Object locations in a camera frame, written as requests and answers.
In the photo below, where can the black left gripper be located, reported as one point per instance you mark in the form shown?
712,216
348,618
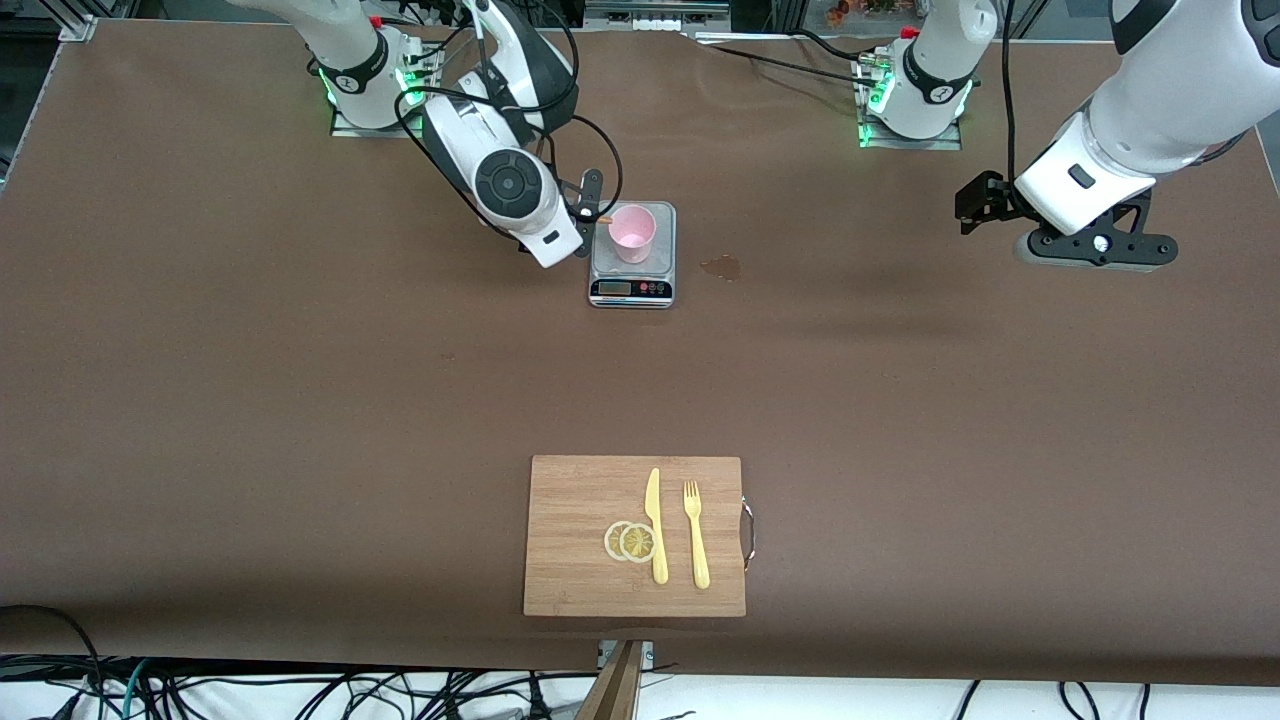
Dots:
984,197

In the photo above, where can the pink plastic cup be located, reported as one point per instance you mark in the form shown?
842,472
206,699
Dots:
632,235

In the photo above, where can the silver kitchen scale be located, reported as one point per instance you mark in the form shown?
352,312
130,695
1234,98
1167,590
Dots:
640,288

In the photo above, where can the yellow plastic knife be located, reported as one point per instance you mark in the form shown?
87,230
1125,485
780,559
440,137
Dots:
653,500

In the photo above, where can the lemon slice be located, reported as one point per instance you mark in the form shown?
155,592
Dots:
637,543
612,541

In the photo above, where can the wooden cutting board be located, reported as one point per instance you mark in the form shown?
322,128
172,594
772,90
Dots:
570,560

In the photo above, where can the yellow plastic fork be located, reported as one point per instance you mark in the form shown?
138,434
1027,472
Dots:
700,560

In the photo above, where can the brown table cover sheet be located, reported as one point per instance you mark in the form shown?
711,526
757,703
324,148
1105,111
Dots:
300,450

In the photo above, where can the wooden beam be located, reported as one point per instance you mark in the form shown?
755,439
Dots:
615,690

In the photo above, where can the aluminium frame rail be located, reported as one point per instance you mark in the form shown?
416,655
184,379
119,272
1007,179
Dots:
650,10

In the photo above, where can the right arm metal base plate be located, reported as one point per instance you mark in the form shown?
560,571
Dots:
350,131

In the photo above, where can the metal table edge bracket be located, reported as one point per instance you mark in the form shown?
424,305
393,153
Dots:
648,655

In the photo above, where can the aluminium table corner bracket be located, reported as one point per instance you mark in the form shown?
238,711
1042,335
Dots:
80,28

